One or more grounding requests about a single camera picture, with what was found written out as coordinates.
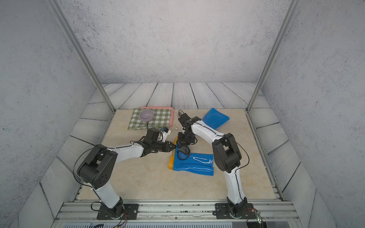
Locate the green checkered cloth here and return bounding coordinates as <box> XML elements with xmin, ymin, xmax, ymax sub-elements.
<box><xmin>128</xmin><ymin>108</ymin><xmax>172</xmax><ymax>130</ymax></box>

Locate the right aluminium frame post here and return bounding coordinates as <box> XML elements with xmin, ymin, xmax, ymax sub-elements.
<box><xmin>246</xmin><ymin>0</ymin><xmax>299</xmax><ymax>113</ymax></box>

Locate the grey blue cleaning cloth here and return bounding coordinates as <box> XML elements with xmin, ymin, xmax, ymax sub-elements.
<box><xmin>177</xmin><ymin>145</ymin><xmax>191</xmax><ymax>161</ymax></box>

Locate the pink tray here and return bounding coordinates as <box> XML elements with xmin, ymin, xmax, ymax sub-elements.
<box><xmin>142</xmin><ymin>106</ymin><xmax>175</xmax><ymax>127</ymax></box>

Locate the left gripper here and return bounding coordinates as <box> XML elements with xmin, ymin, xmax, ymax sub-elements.
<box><xmin>151</xmin><ymin>141</ymin><xmax>177</xmax><ymax>153</ymax></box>

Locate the purple bowl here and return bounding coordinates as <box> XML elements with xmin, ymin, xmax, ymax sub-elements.
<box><xmin>139</xmin><ymin>109</ymin><xmax>155</xmax><ymax>122</ymax></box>

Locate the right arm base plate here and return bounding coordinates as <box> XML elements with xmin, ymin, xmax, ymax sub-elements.
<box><xmin>213</xmin><ymin>203</ymin><xmax>257</xmax><ymax>220</ymax></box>

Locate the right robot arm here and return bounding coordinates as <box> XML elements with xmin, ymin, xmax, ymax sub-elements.
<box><xmin>176</xmin><ymin>113</ymin><xmax>247</xmax><ymax>218</ymax></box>

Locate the left aluminium frame post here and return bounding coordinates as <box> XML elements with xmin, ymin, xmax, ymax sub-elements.
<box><xmin>46</xmin><ymin>0</ymin><xmax>116</xmax><ymax>114</ymax></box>

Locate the blue rubber boot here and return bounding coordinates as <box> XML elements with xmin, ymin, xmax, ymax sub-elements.
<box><xmin>168</xmin><ymin>146</ymin><xmax>214</xmax><ymax>176</ymax></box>
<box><xmin>202</xmin><ymin>108</ymin><xmax>230</xmax><ymax>130</ymax></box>

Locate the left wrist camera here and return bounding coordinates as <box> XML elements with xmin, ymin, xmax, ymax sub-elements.
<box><xmin>160</xmin><ymin>128</ymin><xmax>171</xmax><ymax>142</ymax></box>

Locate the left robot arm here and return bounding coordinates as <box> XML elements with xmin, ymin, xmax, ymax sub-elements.
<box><xmin>77</xmin><ymin>128</ymin><xmax>176</xmax><ymax>210</ymax></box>

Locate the aluminium frame post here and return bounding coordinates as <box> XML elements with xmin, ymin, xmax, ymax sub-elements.
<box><xmin>246</xmin><ymin>0</ymin><xmax>299</xmax><ymax>113</ymax></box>
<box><xmin>46</xmin><ymin>0</ymin><xmax>116</xmax><ymax>114</ymax></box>

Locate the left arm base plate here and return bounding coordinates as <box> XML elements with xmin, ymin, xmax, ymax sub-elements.
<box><xmin>97</xmin><ymin>203</ymin><xmax>139</xmax><ymax>221</ymax></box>

